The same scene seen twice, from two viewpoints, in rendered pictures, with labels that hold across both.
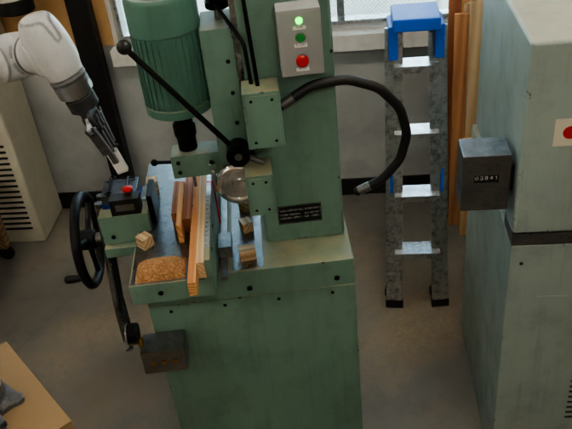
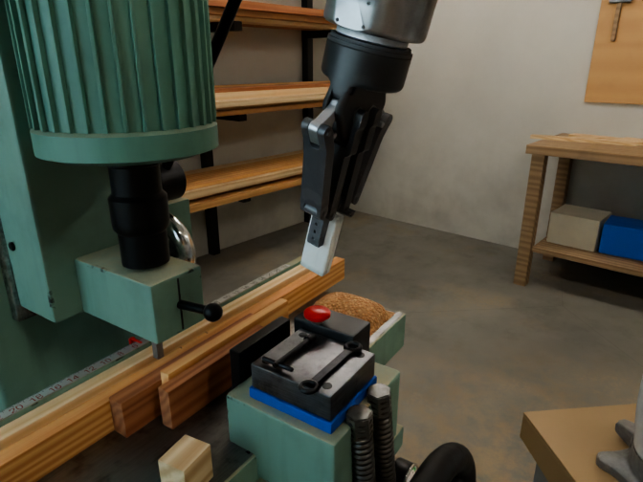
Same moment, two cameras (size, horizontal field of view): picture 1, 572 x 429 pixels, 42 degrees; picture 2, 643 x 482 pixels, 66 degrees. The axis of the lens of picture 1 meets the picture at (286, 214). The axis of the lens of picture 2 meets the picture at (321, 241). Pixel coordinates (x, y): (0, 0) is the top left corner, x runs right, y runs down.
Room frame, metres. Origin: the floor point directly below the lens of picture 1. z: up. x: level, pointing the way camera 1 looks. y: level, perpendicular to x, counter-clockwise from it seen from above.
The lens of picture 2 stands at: (2.08, 0.69, 1.28)
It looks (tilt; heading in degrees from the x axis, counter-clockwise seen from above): 20 degrees down; 214
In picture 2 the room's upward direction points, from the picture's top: straight up
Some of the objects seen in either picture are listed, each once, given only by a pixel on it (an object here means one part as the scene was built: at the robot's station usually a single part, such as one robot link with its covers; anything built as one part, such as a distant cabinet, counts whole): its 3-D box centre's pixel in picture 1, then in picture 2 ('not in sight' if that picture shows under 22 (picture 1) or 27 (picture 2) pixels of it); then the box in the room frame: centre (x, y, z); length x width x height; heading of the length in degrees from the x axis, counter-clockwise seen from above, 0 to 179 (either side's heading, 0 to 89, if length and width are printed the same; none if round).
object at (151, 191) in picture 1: (142, 202); (283, 375); (1.71, 0.39, 0.95); 0.09 x 0.07 x 0.09; 0
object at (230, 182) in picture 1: (239, 182); (164, 250); (1.64, 0.11, 1.02); 0.12 x 0.03 x 0.12; 90
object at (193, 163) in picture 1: (198, 162); (142, 294); (1.76, 0.22, 1.03); 0.14 x 0.07 x 0.09; 90
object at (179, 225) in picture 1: (181, 210); (233, 349); (1.68, 0.28, 0.93); 0.22 x 0.01 x 0.06; 0
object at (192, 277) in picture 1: (196, 215); (222, 339); (1.66, 0.24, 0.92); 0.62 x 0.02 x 0.04; 0
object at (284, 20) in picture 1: (299, 38); not in sight; (1.63, -0.08, 1.40); 0.10 x 0.06 x 0.16; 90
